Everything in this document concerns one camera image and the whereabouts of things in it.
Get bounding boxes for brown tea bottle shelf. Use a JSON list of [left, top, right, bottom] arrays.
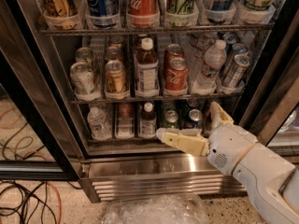
[[140, 102, 157, 138], [135, 37, 159, 92]]

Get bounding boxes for brown tea bottle bottom shelf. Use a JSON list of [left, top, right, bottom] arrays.
[[140, 102, 157, 138]]

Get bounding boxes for clear plastic bag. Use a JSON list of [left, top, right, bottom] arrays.
[[100, 194, 210, 224]]

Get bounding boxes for blue pepsi can top shelf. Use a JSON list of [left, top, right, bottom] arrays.
[[83, 0, 120, 19]]

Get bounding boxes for red cola can front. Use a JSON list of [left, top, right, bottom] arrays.
[[165, 58, 188, 91]]

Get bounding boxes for brown can bottom shelf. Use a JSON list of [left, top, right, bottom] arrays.
[[203, 110, 212, 133]]

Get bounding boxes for left glass fridge door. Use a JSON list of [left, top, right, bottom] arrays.
[[0, 0, 84, 180]]

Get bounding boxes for steel fridge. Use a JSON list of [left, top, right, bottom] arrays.
[[0, 0, 299, 203]]

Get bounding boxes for red cola can rear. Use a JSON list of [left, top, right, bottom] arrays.
[[164, 44, 184, 66]]

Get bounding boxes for silver green can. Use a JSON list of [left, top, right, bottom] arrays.
[[75, 47, 95, 69], [70, 62, 97, 95]]

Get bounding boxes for black cables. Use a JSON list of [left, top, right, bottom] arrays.
[[0, 180, 82, 224]]

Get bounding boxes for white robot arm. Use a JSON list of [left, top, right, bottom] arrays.
[[156, 102, 299, 224]]

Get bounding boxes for orange cable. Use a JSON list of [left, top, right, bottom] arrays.
[[0, 180, 63, 224]]

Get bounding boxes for yellow can top shelf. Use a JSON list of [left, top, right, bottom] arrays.
[[44, 0, 78, 18]]

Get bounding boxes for right glass fridge door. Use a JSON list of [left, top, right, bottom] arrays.
[[234, 14, 299, 159]]

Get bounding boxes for silver green can rear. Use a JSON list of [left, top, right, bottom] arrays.
[[75, 47, 95, 69]]

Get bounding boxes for brown tea bottle middle shelf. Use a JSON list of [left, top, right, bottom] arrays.
[[135, 37, 159, 92]]

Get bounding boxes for red cola can top shelf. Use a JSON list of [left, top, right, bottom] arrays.
[[128, 0, 159, 17]]

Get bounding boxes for blue can bottom shelf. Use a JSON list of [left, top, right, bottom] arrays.
[[184, 109, 203, 129]]

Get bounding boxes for clear water bottle bottom shelf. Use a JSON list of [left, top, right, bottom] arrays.
[[87, 106, 111, 140]]

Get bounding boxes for orange soda can front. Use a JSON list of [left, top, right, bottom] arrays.
[[105, 60, 126, 93]]

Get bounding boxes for clear water bottle shelf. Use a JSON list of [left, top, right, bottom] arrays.
[[87, 106, 111, 140], [197, 39, 227, 89]]

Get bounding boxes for orange soda can rear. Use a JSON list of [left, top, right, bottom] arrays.
[[108, 35, 124, 49]]

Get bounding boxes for glass fridge door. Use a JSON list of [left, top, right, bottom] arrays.
[[234, 14, 299, 159], [0, 0, 84, 180]]

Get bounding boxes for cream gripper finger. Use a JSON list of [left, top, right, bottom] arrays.
[[156, 128, 209, 157], [209, 101, 234, 129]]

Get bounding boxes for slim silver can rear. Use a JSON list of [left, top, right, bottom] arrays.
[[222, 33, 239, 46]]

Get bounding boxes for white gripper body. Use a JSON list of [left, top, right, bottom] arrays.
[[207, 125, 257, 175]]

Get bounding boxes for orange soda can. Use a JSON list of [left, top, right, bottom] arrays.
[[105, 46, 124, 63], [105, 60, 126, 93], [108, 35, 124, 49]]

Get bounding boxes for slim silver can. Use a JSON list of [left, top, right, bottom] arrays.
[[222, 33, 239, 46], [222, 54, 250, 88], [225, 43, 249, 66]]

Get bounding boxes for red can bottom shelf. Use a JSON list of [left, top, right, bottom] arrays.
[[118, 103, 133, 119]]

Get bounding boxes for slim silver can front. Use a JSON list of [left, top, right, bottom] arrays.
[[222, 54, 250, 88]]

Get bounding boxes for green can bottom shelf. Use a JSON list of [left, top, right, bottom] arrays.
[[163, 110, 178, 129]]

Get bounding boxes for silver green can front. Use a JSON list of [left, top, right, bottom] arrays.
[[70, 62, 97, 95]]

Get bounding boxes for clear water bottle middle shelf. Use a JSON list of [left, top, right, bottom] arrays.
[[197, 39, 227, 89]]

